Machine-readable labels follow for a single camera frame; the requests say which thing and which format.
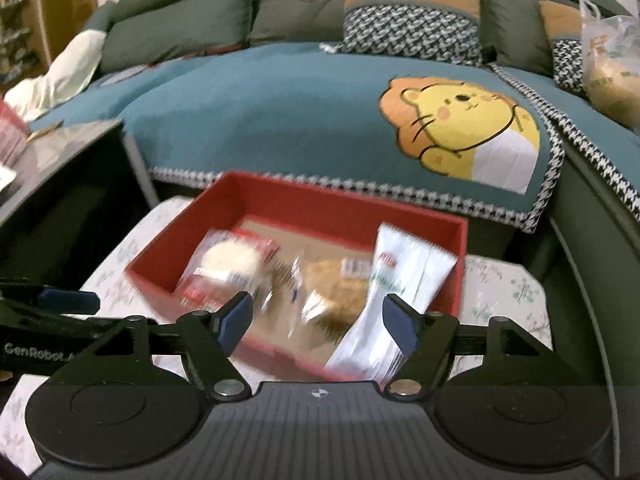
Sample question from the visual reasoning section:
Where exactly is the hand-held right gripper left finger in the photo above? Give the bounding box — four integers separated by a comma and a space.
50, 291, 253, 403

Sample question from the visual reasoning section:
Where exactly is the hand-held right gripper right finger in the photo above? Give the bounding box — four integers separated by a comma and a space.
382, 294, 588, 403

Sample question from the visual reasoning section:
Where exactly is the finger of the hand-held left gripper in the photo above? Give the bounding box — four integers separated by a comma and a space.
0, 305, 127, 331
0, 280, 101, 312

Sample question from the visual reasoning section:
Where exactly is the large white snack packet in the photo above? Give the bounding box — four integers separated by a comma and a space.
325, 222, 458, 386

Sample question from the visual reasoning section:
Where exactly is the clear round pastry packet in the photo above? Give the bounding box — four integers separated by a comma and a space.
175, 227, 281, 313

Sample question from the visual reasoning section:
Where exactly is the clear brown crisp snack packet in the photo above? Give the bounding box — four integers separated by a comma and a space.
260, 255, 376, 346

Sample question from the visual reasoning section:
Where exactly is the red cardboard box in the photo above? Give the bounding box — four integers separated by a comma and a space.
124, 170, 470, 383

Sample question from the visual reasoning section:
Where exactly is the floral tablecloth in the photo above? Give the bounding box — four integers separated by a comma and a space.
0, 195, 553, 476

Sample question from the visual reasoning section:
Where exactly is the dark side table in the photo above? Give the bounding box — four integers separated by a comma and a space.
0, 119, 156, 271

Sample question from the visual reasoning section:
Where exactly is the wooden stick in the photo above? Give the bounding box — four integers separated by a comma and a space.
27, 120, 63, 142

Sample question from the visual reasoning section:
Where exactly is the pink plastic bag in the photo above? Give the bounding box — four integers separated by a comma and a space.
0, 100, 28, 166

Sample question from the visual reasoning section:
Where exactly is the teal lion print sofa cover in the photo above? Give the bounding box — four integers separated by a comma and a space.
27, 42, 566, 233

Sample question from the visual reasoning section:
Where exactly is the white cloth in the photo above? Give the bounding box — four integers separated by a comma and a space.
5, 30, 106, 121

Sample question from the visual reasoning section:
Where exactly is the teal houndstooth trim sofa cover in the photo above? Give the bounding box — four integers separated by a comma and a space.
487, 62, 640, 221

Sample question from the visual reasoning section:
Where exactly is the green sofa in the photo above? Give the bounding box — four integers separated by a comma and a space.
30, 0, 640, 311

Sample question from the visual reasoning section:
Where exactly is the tan houndstooth throw pillow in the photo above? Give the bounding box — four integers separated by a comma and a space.
342, 0, 483, 66
539, 0, 588, 93

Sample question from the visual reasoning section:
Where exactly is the clear plastic bag with food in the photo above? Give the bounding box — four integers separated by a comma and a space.
580, 0, 640, 133

